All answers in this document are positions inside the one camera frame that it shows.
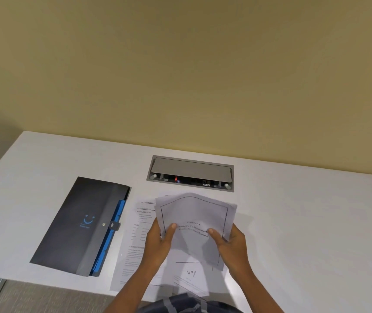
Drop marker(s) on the person's dark patterned clothing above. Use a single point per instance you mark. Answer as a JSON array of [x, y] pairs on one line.
[[189, 304]]

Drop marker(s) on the bordered title page paper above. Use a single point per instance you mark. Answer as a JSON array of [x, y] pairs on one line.
[[195, 224]]

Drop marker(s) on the person's right hand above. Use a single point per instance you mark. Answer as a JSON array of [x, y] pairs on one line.
[[235, 247]]

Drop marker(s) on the person's right forearm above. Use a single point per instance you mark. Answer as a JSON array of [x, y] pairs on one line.
[[259, 291]]

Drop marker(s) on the grey desk power outlet box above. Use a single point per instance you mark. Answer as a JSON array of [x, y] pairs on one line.
[[191, 174]]

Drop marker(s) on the person's right thumb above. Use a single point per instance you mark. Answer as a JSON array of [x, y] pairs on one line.
[[217, 239]]

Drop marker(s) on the signed white paper sheet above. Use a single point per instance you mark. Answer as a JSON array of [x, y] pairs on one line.
[[191, 273]]

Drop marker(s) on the person's left hand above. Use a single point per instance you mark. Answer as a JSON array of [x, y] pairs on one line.
[[155, 246]]

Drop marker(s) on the person's left thumb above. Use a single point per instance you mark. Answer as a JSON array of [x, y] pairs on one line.
[[170, 233]]

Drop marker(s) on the dark grey expanding file folder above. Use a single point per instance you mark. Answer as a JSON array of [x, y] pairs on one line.
[[81, 226]]

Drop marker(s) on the person's left forearm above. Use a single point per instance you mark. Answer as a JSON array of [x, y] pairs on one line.
[[130, 290]]

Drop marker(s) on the printed text paper sheet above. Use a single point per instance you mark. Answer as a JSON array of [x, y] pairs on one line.
[[133, 237]]

